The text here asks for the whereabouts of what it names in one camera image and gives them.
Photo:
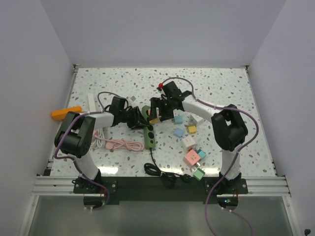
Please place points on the green plug adapter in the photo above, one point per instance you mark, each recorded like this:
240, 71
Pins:
199, 174

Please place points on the white cube adapter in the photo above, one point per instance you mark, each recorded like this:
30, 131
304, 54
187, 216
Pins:
195, 120

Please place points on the pink cube plug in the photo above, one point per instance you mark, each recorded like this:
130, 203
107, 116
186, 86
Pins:
191, 158

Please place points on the teal plug adapter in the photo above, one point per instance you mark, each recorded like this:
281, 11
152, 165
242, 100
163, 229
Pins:
201, 153

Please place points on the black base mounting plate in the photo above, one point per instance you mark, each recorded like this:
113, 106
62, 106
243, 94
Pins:
142, 189

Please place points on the yellow small plug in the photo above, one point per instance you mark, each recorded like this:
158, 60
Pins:
191, 129

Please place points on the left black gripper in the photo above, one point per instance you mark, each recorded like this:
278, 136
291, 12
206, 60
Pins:
137, 118

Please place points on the green power strip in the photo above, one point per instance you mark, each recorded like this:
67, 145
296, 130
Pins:
149, 135

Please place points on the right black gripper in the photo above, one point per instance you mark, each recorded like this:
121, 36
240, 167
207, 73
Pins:
165, 116

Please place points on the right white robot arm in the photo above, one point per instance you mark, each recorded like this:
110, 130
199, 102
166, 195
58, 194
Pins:
228, 126

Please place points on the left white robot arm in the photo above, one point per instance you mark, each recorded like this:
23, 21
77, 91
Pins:
74, 137

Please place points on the white power strip cartoon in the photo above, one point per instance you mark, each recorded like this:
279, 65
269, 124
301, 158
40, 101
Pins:
188, 143

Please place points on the orange power strip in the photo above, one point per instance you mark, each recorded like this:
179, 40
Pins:
58, 115

